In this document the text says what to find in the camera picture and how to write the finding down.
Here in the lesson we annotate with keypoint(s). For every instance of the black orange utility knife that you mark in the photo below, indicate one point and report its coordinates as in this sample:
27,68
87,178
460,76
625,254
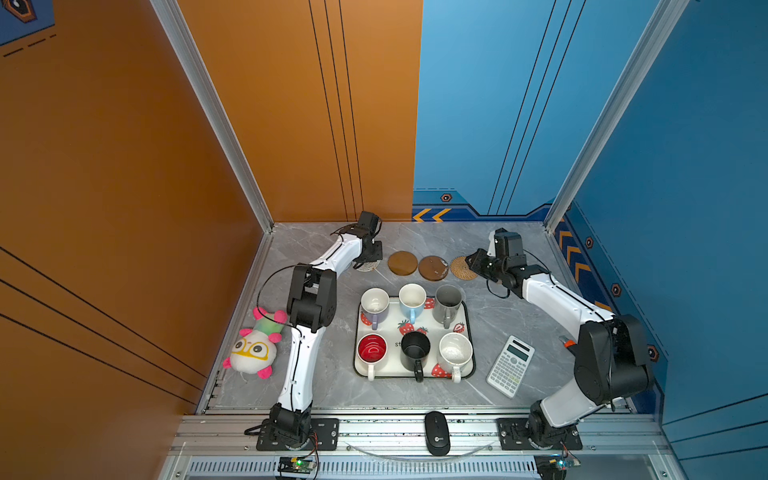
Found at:
567,343

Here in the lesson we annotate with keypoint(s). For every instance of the red inside white mug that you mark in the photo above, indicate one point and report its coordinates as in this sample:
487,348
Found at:
371,351

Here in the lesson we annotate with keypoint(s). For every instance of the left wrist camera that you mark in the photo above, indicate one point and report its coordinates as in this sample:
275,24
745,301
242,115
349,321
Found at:
368,225

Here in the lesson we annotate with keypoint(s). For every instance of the circuit board right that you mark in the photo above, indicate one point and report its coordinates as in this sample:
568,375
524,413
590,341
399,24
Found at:
555,467

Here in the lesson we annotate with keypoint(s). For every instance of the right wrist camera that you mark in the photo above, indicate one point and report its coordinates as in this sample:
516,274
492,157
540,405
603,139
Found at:
508,248

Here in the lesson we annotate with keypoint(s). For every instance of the woven rattan round coaster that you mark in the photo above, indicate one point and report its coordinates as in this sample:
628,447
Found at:
461,270

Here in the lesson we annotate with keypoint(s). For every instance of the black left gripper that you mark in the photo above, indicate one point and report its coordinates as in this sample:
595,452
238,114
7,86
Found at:
378,252

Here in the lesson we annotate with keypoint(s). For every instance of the scratched brown round coaster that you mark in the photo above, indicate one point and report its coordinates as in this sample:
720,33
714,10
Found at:
433,268

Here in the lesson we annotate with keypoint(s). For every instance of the white strawberry serving tray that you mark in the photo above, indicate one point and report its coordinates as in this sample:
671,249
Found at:
395,327

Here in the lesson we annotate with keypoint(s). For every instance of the plain brown round coaster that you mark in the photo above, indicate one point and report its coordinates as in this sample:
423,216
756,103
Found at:
403,263

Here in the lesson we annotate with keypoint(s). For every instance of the aluminium corner post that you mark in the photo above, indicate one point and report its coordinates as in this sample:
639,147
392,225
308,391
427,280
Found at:
654,36
176,29

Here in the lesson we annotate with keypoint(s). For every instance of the aluminium corner post left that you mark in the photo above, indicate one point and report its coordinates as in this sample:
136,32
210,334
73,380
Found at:
176,29

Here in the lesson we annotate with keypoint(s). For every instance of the light blue mug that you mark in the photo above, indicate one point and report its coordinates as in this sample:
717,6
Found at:
412,299

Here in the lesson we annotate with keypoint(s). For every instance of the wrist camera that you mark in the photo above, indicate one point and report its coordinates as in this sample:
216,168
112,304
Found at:
368,225
508,248

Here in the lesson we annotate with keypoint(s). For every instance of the multicolour woven rope coaster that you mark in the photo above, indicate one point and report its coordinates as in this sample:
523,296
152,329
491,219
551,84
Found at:
367,267

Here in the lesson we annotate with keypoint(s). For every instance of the white scientific calculator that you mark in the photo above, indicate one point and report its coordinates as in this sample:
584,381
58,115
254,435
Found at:
510,367

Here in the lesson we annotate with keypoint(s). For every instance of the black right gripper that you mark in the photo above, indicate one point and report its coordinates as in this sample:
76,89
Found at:
475,262

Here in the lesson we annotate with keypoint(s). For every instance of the black mug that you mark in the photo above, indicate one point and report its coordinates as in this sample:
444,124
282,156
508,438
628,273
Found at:
415,347

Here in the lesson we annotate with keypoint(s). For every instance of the green circuit board left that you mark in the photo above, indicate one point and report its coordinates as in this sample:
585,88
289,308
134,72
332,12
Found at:
296,467

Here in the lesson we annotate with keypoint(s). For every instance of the aluminium front rail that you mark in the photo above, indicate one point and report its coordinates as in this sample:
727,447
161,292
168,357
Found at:
402,432

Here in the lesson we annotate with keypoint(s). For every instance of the grey mug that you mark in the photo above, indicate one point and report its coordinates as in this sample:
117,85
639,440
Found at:
447,301

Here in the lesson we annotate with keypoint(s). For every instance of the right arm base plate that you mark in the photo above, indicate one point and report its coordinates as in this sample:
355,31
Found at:
530,434

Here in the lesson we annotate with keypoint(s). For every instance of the black computer mouse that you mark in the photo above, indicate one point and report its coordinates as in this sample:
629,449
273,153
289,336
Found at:
437,435

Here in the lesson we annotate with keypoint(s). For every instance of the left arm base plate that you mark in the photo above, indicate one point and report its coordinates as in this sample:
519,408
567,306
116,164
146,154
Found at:
321,433

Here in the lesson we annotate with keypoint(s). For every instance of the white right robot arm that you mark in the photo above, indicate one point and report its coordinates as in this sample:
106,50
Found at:
611,351

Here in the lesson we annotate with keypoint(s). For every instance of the white pink plush toy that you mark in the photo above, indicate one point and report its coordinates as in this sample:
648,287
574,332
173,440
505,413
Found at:
255,350

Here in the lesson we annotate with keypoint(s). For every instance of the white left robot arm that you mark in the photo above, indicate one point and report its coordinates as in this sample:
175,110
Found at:
311,308

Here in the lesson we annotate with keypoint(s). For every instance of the aluminium corner post right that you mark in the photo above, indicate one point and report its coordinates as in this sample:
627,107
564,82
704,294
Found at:
654,36

